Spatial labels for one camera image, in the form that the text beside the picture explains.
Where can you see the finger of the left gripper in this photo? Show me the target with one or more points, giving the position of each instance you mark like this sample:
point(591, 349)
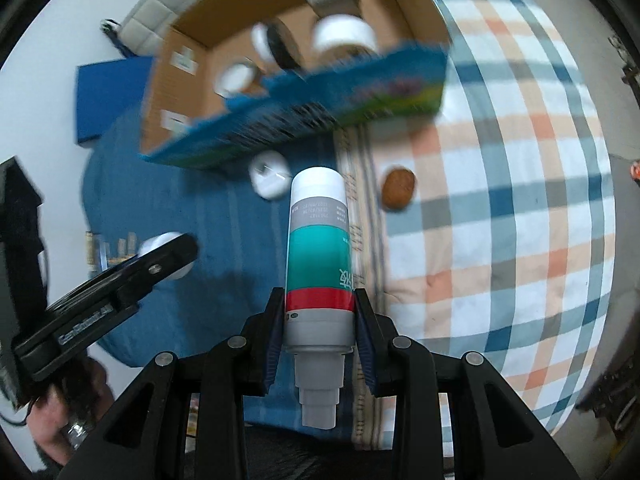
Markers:
point(133, 279)

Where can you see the plaid checkered blanket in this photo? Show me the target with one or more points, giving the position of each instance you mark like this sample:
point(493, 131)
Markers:
point(507, 246)

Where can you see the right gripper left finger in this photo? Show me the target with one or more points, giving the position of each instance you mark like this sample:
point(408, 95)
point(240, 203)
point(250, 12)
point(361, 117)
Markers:
point(143, 434)

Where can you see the white tape roll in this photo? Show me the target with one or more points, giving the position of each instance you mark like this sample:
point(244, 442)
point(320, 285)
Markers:
point(342, 35)

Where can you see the black jar white lid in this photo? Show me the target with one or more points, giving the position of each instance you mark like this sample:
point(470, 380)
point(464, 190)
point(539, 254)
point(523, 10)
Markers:
point(275, 44)

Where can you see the spray bottle teal red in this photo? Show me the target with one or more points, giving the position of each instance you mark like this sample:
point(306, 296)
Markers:
point(319, 326)

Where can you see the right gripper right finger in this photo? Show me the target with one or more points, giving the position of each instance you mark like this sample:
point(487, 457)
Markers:
point(495, 434)

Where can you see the blue striped blanket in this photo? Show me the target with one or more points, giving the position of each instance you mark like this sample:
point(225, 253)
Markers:
point(242, 243)

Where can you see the blue foam mat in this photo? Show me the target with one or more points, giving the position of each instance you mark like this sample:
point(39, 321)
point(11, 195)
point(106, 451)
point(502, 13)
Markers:
point(104, 91)

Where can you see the small white jar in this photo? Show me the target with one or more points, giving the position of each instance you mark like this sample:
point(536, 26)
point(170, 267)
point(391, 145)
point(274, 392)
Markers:
point(169, 256)

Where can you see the brown round object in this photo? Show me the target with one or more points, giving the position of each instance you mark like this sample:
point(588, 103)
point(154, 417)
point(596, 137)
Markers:
point(398, 188)

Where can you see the cardboard box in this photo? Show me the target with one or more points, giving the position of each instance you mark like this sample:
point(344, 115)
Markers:
point(186, 124)

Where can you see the white earbud case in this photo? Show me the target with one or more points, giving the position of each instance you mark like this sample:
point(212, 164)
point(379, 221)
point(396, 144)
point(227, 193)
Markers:
point(269, 175)

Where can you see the person left hand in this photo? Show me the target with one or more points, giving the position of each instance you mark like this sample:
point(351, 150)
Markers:
point(50, 414)

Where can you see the white padded chair left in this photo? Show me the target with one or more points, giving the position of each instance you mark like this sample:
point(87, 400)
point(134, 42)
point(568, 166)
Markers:
point(143, 30)

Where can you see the round tin white lid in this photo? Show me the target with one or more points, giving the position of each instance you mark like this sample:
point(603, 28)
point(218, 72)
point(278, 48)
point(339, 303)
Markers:
point(242, 76)

